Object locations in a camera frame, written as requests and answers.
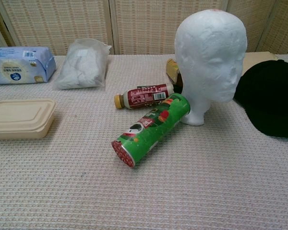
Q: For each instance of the black baseball cap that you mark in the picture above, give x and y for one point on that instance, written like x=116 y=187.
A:
x=268 y=100

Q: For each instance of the white foam mannequin head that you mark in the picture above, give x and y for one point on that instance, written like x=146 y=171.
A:
x=206 y=60

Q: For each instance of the green chips can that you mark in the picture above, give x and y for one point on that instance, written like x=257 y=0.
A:
x=153 y=127

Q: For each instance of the red label drink bottle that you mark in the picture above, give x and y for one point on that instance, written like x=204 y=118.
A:
x=144 y=97

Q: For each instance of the yellow tea bottle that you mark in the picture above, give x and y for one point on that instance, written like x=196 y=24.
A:
x=171 y=69

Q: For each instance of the white cloth in plastic bag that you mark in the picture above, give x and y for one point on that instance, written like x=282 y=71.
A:
x=81 y=67

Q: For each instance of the woven folding screen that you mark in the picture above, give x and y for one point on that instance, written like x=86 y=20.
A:
x=144 y=26

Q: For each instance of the white woven table cloth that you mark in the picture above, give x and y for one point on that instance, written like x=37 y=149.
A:
x=86 y=191

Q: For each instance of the beige paper folder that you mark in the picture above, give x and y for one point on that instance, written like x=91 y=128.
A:
x=254 y=62

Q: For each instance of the beige lidded lunch box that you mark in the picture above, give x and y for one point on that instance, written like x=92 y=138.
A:
x=19 y=119

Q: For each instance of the blue tissue pack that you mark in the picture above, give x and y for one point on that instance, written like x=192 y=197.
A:
x=16 y=67

